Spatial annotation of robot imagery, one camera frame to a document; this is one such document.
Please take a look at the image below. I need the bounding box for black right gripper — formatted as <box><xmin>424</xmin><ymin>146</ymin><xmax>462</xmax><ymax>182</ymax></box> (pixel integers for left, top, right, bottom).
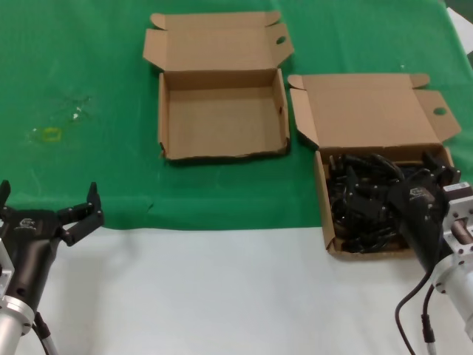
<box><xmin>345</xmin><ymin>150</ymin><xmax>462</xmax><ymax>273</ymax></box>

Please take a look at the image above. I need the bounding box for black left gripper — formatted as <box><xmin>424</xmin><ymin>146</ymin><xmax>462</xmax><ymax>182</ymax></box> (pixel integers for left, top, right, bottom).
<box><xmin>0</xmin><ymin>180</ymin><xmax>105</xmax><ymax>310</ymax></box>

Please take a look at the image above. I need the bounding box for empty-start cardboard box torn rim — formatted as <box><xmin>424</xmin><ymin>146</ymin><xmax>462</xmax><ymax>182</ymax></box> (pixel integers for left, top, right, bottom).
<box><xmin>142</xmin><ymin>10</ymin><xmax>296</xmax><ymax>163</ymax></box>

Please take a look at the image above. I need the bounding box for yellow tape square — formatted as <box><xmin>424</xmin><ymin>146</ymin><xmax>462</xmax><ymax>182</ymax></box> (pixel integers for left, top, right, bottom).
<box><xmin>41</xmin><ymin>127</ymin><xmax>62</xmax><ymax>143</ymax></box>

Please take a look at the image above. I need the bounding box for green table cloth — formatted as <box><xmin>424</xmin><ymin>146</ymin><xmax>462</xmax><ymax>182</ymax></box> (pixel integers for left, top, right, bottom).
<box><xmin>0</xmin><ymin>0</ymin><xmax>473</xmax><ymax>232</ymax></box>

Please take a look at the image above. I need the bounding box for silver right wrist bracket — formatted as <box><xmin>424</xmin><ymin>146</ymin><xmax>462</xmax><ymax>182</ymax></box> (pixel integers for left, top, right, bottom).
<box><xmin>443</xmin><ymin>194</ymin><xmax>473</xmax><ymax>260</ymax></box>

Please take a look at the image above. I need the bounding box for silver wrist bracket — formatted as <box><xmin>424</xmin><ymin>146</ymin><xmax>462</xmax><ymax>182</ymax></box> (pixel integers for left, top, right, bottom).
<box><xmin>0</xmin><ymin>217</ymin><xmax>16</xmax><ymax>297</ymax></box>
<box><xmin>443</xmin><ymin>194</ymin><xmax>473</xmax><ymax>260</ymax></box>

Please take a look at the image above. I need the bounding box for black power cable pile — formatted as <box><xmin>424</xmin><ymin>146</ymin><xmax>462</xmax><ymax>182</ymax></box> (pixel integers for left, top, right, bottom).
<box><xmin>327</xmin><ymin>152</ymin><xmax>433</xmax><ymax>256</ymax></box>

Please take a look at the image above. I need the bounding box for silver left wrist bracket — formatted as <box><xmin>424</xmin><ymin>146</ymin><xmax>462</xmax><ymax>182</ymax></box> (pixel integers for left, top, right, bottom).
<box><xmin>0</xmin><ymin>217</ymin><xmax>16</xmax><ymax>297</ymax></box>

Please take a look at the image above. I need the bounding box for cardboard box of cables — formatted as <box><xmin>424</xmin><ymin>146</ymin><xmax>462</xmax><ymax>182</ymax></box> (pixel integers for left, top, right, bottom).
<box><xmin>287</xmin><ymin>72</ymin><xmax>463</xmax><ymax>262</ymax></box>

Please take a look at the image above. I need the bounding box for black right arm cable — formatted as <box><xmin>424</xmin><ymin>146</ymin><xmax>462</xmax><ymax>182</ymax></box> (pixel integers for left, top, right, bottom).
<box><xmin>395</xmin><ymin>268</ymin><xmax>433</xmax><ymax>355</ymax></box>
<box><xmin>421</xmin><ymin>284</ymin><xmax>440</xmax><ymax>355</ymax></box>

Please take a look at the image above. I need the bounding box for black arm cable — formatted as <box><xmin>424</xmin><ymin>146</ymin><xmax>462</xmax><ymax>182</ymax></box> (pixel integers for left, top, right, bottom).
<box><xmin>395</xmin><ymin>268</ymin><xmax>433</xmax><ymax>355</ymax></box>
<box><xmin>421</xmin><ymin>284</ymin><xmax>440</xmax><ymax>355</ymax></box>
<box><xmin>32</xmin><ymin>312</ymin><xmax>59</xmax><ymax>355</ymax></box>

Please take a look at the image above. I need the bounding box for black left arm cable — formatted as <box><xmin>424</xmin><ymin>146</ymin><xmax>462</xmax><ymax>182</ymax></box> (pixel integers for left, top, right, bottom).
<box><xmin>32</xmin><ymin>312</ymin><xmax>59</xmax><ymax>355</ymax></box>

